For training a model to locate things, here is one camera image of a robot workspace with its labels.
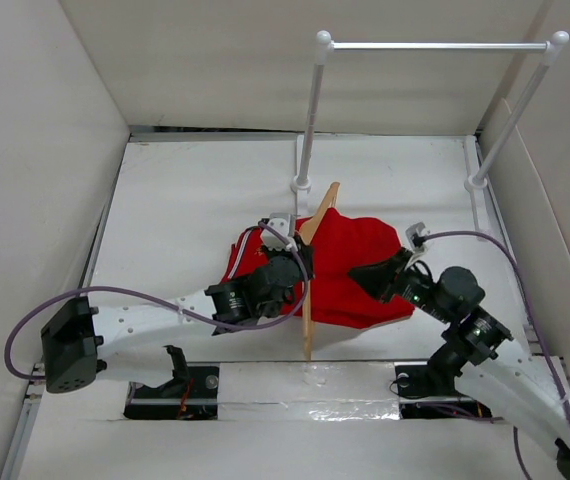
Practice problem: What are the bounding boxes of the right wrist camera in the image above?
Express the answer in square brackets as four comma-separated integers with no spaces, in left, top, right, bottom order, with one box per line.
[405,222,430,263]

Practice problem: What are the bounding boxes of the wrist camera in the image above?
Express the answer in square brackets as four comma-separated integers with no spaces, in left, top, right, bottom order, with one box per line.
[258,213,298,254]
[405,222,430,263]

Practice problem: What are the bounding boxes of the red trousers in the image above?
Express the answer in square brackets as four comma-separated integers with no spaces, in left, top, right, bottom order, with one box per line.
[218,208,415,331]

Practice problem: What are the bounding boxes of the wooden clothes hanger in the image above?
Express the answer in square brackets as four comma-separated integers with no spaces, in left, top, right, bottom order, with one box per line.
[295,181,342,362]

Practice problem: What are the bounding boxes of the silver tape strip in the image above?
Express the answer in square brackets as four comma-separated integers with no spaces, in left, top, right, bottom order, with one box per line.
[217,361,400,422]

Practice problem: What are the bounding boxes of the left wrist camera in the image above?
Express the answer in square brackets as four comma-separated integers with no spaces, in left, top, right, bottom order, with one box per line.
[258,213,298,254]

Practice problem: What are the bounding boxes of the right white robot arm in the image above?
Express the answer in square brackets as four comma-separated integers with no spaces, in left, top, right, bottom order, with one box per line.
[348,248,570,479]

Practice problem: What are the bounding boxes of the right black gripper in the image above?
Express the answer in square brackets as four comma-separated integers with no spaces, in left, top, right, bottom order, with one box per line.
[345,246,452,323]

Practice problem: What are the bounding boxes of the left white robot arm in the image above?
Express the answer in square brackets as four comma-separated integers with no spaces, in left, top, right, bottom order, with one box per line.
[41,240,313,397]

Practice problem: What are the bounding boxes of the white clothes rack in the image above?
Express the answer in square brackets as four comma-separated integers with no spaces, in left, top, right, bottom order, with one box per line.
[288,30,570,230]

